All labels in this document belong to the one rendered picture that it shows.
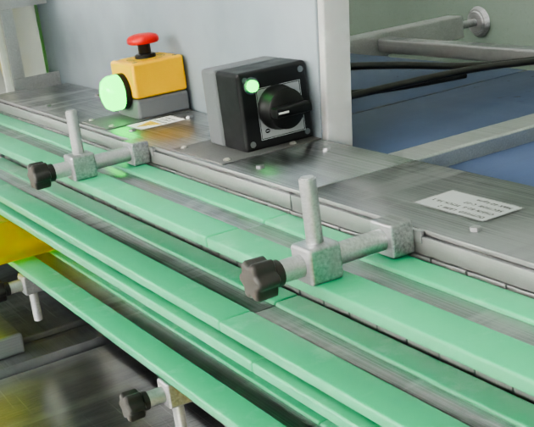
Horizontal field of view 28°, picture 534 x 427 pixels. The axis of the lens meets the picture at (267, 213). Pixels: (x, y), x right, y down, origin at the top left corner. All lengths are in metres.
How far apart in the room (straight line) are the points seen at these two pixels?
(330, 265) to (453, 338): 0.13
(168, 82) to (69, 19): 0.41
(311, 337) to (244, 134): 0.28
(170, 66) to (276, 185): 0.43
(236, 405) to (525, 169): 0.33
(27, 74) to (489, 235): 1.16
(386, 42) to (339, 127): 0.75
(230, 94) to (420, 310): 0.45
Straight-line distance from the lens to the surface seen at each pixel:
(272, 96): 1.04
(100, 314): 1.23
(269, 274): 0.70
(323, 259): 0.72
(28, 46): 1.78
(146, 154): 1.15
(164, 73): 1.32
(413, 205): 0.82
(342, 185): 0.89
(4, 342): 1.47
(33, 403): 1.36
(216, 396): 0.98
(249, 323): 0.88
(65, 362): 1.46
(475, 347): 0.61
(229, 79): 1.05
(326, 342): 0.83
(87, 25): 1.63
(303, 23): 1.08
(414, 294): 0.70
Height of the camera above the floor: 1.31
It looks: 27 degrees down
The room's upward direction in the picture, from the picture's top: 106 degrees counter-clockwise
